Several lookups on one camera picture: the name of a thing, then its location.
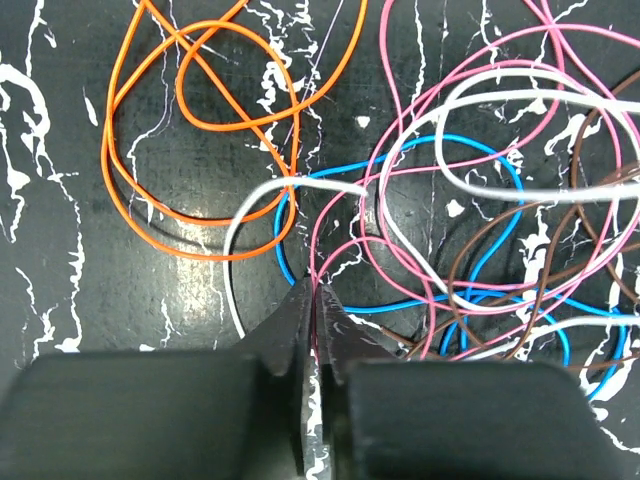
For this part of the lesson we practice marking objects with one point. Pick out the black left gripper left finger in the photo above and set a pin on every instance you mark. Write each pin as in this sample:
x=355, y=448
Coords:
x=232, y=413

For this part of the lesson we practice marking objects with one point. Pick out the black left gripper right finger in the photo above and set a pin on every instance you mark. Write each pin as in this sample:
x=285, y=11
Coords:
x=385, y=418

